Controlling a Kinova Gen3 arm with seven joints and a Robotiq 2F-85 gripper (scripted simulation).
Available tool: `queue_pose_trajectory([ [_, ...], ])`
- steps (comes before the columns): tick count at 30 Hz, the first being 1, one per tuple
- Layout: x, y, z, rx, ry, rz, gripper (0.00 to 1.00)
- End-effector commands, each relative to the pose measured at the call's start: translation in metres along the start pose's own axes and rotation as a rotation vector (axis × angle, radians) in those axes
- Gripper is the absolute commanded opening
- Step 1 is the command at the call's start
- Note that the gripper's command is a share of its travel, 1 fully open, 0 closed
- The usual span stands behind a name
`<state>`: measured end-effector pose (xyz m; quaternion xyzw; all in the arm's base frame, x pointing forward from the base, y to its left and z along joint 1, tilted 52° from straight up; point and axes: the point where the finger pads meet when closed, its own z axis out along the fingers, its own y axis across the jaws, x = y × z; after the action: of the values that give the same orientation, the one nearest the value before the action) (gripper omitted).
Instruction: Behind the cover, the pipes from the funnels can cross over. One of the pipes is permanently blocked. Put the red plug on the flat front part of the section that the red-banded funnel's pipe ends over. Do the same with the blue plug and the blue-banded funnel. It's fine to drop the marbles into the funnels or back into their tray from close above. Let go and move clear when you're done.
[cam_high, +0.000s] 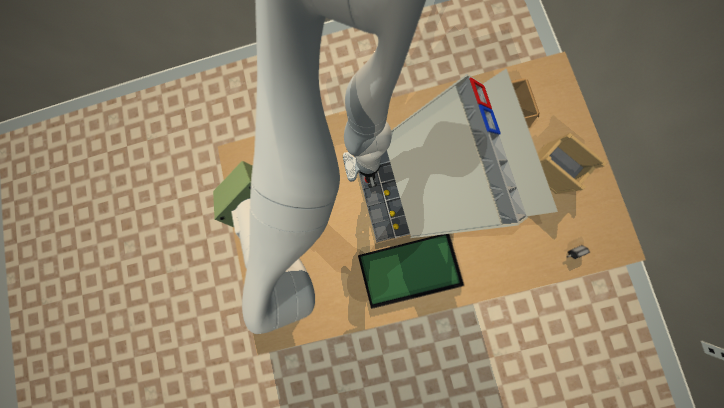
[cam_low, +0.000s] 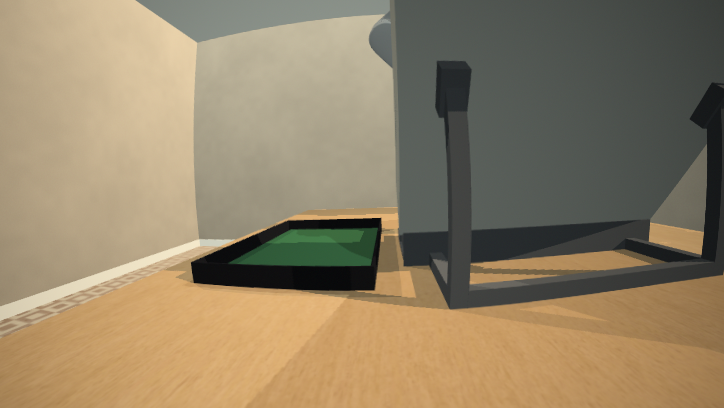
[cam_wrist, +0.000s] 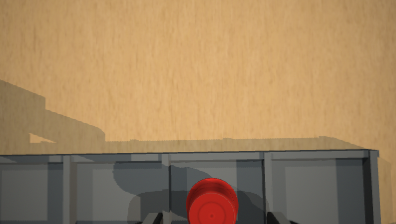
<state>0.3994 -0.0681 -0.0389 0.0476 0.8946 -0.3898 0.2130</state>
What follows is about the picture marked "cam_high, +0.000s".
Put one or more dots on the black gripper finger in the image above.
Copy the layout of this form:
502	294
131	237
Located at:
371	182

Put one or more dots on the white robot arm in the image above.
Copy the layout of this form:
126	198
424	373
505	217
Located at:
295	169

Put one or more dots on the red square frame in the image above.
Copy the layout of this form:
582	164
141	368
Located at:
473	82

